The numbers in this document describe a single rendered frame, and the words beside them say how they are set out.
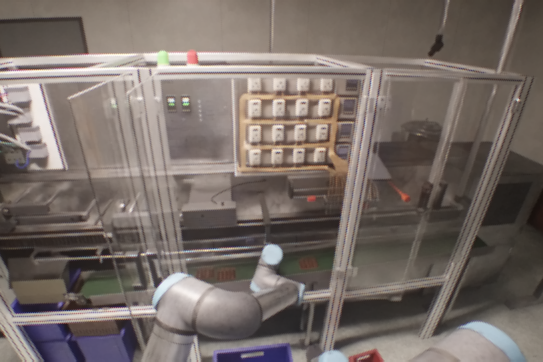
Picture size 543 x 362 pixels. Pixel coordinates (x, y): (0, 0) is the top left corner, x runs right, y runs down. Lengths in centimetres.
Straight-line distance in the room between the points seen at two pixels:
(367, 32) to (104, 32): 359
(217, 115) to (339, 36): 324
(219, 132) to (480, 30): 490
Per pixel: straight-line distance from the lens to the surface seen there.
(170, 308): 82
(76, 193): 201
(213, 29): 440
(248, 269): 175
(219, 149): 178
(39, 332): 220
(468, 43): 581
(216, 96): 170
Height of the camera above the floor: 189
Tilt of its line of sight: 27 degrees down
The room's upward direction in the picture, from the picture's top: 1 degrees clockwise
